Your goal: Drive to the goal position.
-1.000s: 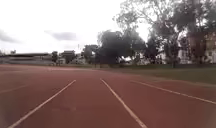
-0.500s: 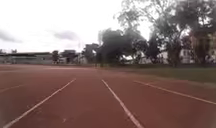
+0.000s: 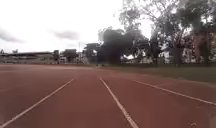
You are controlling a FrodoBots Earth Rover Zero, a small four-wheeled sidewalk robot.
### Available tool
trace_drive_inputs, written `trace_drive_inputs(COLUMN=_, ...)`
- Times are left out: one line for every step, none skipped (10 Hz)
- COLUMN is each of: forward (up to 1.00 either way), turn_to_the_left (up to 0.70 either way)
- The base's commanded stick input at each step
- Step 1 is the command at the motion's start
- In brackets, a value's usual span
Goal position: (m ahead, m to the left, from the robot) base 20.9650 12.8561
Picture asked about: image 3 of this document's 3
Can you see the long roofed grandstand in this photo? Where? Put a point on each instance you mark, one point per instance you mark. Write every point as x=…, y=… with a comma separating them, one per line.
x=27, y=56

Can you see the reddish building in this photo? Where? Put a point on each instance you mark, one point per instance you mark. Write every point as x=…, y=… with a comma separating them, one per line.
x=214, y=41

